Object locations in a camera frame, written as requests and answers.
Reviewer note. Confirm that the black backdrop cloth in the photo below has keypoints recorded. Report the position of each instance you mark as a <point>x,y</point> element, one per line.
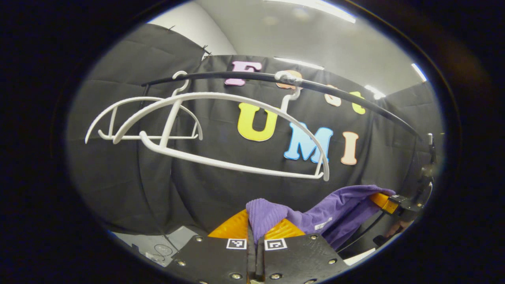
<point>197,189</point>

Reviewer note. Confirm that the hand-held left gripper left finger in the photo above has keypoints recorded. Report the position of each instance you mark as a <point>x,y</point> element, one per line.
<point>213,258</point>

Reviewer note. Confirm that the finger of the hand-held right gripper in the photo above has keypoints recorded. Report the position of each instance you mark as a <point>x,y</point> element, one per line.
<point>402,203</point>

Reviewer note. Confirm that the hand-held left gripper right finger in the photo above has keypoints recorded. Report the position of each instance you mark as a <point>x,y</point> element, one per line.
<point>300,258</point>

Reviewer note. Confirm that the white plastic clothes hanger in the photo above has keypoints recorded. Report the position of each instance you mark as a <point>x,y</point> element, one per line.
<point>126,137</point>
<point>197,95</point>

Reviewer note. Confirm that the black metal clothes rack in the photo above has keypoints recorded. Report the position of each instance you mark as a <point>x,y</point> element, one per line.
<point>244,73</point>

